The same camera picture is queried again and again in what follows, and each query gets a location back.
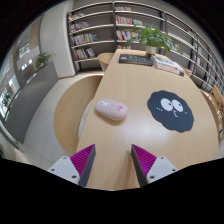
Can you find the white cover book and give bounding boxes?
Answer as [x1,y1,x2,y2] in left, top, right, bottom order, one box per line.
[150,54,185,73]

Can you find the pale pink computer mouse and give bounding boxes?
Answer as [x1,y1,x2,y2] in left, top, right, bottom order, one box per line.
[95,98,129,121]

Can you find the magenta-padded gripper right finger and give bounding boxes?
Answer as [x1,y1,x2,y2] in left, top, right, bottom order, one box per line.
[130,143,179,188]

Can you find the red spine book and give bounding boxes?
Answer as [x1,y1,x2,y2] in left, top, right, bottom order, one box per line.
[155,63,186,77]

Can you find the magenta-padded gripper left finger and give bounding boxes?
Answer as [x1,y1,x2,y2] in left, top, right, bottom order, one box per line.
[47,143,97,188]

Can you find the small green floor plant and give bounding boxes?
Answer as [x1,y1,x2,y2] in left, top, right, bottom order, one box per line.
[34,51,54,70]

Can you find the black cartoon-face mouse pad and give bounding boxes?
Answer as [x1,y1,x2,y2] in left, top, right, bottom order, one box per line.
[146,89,195,133]

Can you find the grey counter partition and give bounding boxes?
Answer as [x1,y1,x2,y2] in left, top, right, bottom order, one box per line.
[3,61,60,144]

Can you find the slatted wooden chairs and tables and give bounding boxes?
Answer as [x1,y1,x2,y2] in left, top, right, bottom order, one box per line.
[208,84,224,114]

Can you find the green potted plant white pot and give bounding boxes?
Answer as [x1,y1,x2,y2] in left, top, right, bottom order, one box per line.
[124,23,183,57]

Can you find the grey bookshelf unit with books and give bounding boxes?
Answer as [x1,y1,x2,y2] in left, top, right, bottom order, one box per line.
[66,0,224,98]

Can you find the black hardcover book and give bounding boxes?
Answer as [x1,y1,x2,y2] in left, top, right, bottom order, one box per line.
[118,53,154,67]

